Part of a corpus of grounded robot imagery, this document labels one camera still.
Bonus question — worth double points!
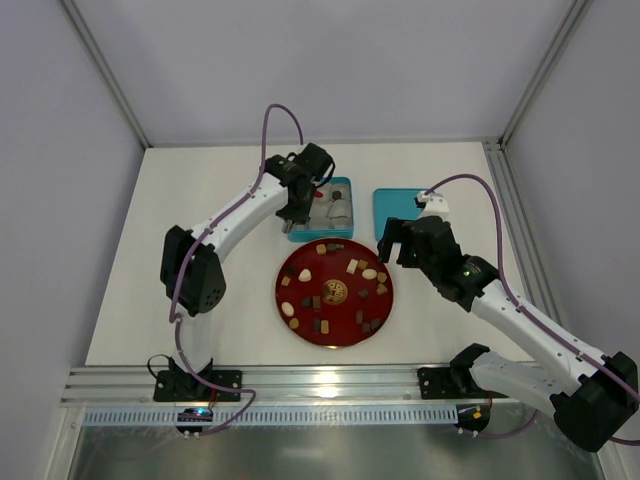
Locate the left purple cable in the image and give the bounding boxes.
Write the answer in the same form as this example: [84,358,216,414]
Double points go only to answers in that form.
[168,103,305,435]

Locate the aluminium front rail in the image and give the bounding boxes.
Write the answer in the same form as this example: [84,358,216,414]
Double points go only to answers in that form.
[59,363,511,407]

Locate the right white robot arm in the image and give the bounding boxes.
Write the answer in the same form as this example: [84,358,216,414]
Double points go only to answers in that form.
[378,216,639,453]

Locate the white heart chocolate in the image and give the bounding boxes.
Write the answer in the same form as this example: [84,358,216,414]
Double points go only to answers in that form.
[298,269,312,282]

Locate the white oval swirl chocolate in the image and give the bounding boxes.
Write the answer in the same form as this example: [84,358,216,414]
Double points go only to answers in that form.
[281,302,294,317]

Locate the teal tin lid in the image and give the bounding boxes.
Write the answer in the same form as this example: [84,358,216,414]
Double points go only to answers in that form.
[373,188,426,244]

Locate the red round lacquer plate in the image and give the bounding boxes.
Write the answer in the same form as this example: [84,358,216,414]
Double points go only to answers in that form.
[274,238,394,349]

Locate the slotted cable duct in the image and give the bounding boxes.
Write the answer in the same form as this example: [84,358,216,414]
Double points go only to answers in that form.
[82,404,458,427]

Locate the silver metal tongs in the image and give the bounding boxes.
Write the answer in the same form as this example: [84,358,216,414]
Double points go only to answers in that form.
[276,188,317,234]

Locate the teal square tin box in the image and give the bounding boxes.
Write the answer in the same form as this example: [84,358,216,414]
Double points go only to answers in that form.
[287,177,354,243]

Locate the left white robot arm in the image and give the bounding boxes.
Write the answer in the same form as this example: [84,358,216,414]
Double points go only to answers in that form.
[156,143,335,400]

